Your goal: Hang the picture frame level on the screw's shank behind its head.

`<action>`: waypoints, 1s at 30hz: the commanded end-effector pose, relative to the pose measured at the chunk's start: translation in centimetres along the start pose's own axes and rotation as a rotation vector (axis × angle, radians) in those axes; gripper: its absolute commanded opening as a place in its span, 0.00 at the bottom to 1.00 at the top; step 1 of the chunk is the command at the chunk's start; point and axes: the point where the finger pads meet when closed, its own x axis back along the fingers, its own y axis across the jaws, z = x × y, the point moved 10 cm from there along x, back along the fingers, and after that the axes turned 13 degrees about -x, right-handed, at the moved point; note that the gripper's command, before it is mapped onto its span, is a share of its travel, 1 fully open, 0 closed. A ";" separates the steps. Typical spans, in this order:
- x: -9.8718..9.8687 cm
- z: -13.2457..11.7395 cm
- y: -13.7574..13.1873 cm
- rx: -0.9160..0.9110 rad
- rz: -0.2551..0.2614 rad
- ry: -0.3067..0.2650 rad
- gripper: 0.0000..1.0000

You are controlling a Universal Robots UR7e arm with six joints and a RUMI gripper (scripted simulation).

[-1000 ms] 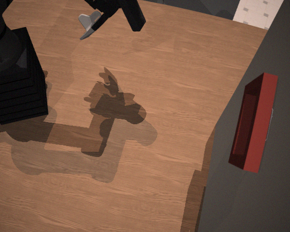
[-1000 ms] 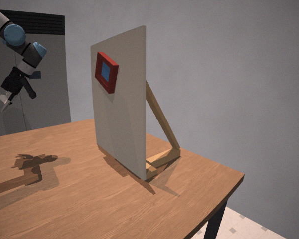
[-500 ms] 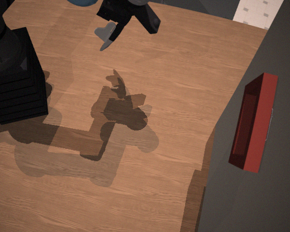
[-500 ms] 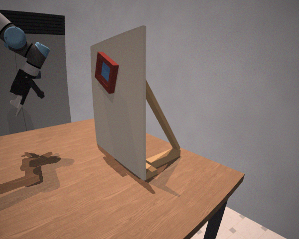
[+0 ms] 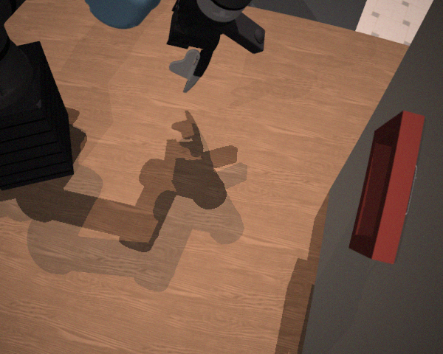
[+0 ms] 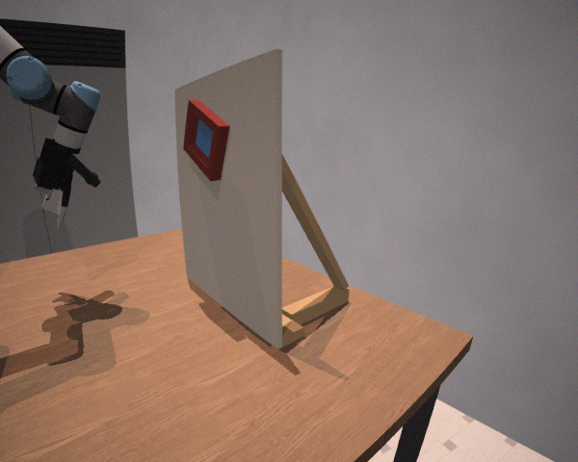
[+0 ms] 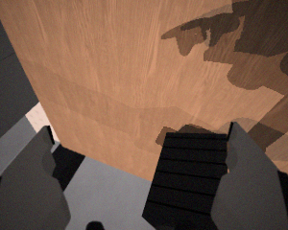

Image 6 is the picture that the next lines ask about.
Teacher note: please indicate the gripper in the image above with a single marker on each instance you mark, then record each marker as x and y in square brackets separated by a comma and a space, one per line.
[52, 163]

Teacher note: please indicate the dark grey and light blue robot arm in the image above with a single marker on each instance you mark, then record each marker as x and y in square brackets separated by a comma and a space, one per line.
[30, 79]

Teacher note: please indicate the beige board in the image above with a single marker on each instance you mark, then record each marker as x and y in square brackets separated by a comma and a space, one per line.
[232, 228]

